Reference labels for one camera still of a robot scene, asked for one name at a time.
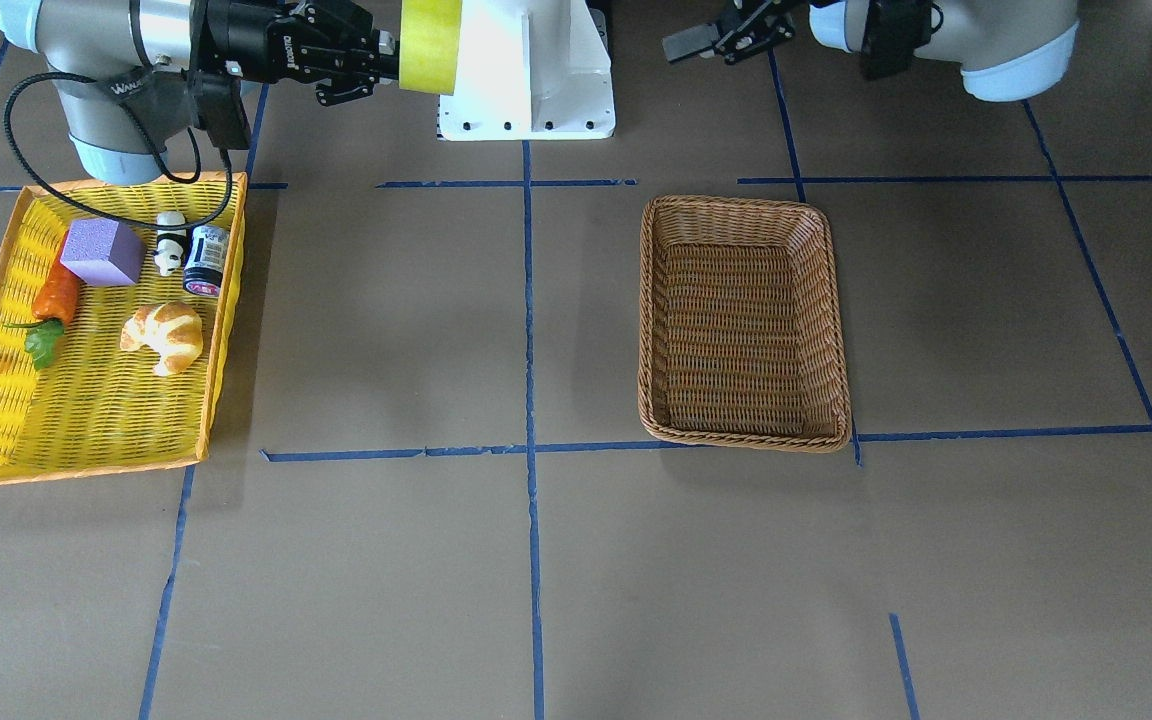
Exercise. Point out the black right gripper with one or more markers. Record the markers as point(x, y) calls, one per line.
point(258, 42)

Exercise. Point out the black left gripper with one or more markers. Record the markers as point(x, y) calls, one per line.
point(784, 21)

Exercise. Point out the yellow tape roll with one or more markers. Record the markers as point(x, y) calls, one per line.
point(429, 45)

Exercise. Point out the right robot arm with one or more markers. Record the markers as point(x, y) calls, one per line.
point(130, 75)

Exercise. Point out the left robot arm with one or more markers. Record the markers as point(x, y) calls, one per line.
point(1006, 51)

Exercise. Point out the brown wicker basket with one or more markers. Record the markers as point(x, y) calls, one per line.
point(740, 332)

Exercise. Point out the yellow woven basket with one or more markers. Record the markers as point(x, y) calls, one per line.
point(99, 410)

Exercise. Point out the panda figurine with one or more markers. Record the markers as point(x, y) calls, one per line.
point(172, 245)

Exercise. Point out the purple foam block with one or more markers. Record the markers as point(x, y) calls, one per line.
point(102, 252)

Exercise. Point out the toy croissant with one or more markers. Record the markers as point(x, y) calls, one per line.
point(174, 331)

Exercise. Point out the toy carrot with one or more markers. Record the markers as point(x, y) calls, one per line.
point(54, 310)

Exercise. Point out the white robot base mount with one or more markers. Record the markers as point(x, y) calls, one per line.
point(531, 71)

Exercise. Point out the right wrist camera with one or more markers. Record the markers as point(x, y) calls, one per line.
point(219, 110)

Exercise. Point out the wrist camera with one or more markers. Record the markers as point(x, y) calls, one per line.
point(893, 32)
point(219, 110)

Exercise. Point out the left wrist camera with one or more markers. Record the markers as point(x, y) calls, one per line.
point(893, 32)

